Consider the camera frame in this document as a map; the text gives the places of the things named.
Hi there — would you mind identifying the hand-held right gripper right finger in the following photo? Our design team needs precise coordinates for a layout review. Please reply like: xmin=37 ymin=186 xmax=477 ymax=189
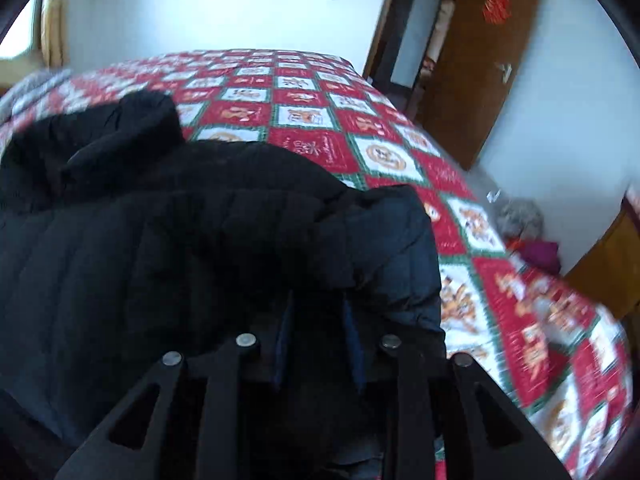
xmin=341 ymin=297 xmax=575 ymax=480

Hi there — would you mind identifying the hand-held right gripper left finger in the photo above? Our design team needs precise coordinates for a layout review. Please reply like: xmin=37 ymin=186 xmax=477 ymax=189
xmin=54 ymin=290 xmax=297 ymax=480

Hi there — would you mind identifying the black puffer jacket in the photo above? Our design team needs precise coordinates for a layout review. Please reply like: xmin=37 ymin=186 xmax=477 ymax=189
xmin=0 ymin=91 xmax=447 ymax=480

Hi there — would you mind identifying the magenta cloth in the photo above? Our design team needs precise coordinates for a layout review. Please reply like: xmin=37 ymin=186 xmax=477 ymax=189
xmin=509 ymin=239 xmax=562 ymax=274

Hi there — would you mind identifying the grey cloth pile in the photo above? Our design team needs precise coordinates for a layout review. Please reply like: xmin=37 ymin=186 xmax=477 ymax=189
xmin=496 ymin=198 xmax=546 ymax=242

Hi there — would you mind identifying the red checked printed bedspread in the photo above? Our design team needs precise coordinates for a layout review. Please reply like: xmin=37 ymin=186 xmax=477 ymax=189
xmin=0 ymin=49 xmax=632 ymax=480

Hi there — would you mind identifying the brown wooden cabinet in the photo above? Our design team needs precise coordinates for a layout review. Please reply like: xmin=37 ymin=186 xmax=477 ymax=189
xmin=564 ymin=189 xmax=640 ymax=322

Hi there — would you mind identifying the brown wooden door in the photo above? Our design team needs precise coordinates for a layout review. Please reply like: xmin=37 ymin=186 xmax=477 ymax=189
xmin=419 ymin=0 xmax=543 ymax=171

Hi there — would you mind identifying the red paper door decoration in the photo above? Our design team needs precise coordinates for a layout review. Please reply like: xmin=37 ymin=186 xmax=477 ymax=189
xmin=481 ymin=0 xmax=509 ymax=24

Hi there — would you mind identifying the wooden headboard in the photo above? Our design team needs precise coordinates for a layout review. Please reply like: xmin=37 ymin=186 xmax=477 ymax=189
xmin=0 ymin=57 xmax=51 ymax=92

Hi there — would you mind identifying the yellow curtain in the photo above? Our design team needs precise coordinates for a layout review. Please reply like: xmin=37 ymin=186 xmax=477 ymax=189
xmin=41 ymin=0 xmax=69 ymax=68

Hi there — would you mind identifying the bright window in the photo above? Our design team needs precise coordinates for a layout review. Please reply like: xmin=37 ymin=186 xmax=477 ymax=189
xmin=0 ymin=0 xmax=44 ymax=61

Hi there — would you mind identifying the brown wooden door frame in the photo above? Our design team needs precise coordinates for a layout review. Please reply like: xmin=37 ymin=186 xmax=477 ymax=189
xmin=362 ymin=0 xmax=476 ymax=111

